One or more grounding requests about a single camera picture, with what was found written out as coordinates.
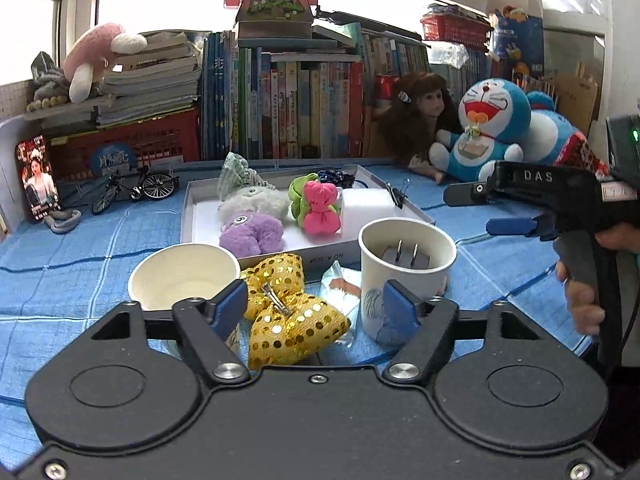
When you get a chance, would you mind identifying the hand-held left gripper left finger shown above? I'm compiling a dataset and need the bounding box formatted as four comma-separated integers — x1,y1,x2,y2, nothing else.
90,279,249,386

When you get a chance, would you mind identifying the white shallow box tray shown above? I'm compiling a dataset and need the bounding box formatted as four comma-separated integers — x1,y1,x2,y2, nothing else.
180,164,436,281

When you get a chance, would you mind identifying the pink rabbit plush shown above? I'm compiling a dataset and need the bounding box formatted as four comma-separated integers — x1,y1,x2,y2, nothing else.
62,22,148,104

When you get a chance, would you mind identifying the grey-white plush toy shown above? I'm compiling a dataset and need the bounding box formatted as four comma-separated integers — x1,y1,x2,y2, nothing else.
217,185,291,223

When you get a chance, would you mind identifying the dark blue scrunchie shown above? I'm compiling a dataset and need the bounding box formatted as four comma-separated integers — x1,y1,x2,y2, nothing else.
317,169,358,188

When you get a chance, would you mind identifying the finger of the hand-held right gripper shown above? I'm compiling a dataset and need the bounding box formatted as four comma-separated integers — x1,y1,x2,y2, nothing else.
443,180,501,208
486,214,558,241

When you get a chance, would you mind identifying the black miniature bicycle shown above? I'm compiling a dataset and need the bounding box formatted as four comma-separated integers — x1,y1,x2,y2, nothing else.
91,164,180,216

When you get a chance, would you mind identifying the white foam block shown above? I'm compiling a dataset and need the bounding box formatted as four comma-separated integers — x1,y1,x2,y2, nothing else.
340,187,396,233

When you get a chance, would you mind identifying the red patterned cloth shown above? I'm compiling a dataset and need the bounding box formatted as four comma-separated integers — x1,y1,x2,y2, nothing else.
552,130,608,176

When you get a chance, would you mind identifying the grey plush with beads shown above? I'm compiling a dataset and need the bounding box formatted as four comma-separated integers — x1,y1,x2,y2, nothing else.
27,51,71,113

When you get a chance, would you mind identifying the blue checked tablecloth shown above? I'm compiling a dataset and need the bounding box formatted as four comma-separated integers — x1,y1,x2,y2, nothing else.
0,157,616,461

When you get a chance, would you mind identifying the paper cup with black drawing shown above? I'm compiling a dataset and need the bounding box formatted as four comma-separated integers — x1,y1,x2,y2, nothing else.
127,242,242,361

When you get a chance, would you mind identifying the grey hair band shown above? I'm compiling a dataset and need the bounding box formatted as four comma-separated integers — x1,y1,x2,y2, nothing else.
46,208,82,235

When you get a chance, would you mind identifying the small red basket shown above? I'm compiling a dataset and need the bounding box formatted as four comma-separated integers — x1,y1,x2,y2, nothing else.
420,14,493,51

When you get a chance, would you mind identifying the black binder clip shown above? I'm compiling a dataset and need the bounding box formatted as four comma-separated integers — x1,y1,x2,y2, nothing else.
385,180,412,208

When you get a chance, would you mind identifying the clear plastic bag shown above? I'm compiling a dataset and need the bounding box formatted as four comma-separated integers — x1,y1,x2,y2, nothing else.
430,40,471,68

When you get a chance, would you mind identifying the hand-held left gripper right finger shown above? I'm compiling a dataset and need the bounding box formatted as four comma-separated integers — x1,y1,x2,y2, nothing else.
382,279,546,386

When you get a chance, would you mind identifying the purple plush toy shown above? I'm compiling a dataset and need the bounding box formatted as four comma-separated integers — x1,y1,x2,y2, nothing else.
219,212,286,258

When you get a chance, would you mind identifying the blue cat plush toy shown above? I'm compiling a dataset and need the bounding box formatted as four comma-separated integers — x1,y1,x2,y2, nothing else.
430,77,533,183

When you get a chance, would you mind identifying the smartphone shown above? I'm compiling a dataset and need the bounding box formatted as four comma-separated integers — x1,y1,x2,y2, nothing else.
15,134,65,224

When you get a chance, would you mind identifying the red plastic basket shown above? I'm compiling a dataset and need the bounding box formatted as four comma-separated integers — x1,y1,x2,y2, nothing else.
47,109,202,181

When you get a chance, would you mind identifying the gold sequin bow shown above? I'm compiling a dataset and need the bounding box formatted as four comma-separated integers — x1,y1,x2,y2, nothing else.
240,254,351,372

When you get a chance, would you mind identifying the grey charger plug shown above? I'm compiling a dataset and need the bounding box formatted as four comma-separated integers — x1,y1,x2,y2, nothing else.
382,240,432,268

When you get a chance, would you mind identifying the stack of magazines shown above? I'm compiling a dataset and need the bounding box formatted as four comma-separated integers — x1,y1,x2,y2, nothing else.
95,31,211,126

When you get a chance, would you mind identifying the person's right hand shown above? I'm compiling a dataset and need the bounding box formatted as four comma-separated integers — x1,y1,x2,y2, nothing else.
555,222,640,335

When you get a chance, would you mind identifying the blue paper bag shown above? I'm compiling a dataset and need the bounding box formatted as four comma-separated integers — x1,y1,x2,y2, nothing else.
487,0,546,78

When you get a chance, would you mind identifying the row of books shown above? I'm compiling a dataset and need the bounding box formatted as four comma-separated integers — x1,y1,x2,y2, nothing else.
200,22,501,161

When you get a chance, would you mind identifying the clear plastic packet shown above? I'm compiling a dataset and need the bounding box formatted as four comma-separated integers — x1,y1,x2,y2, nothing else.
320,262,363,348

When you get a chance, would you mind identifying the brown-haired doll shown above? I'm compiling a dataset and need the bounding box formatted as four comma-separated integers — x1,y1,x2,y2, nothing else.
377,72,461,183

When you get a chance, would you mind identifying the paper cup with blue drawing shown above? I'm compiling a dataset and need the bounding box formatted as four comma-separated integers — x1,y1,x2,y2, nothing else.
358,218,457,346

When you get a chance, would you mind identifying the white folder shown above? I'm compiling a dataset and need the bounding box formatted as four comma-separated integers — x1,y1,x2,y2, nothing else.
0,112,51,241

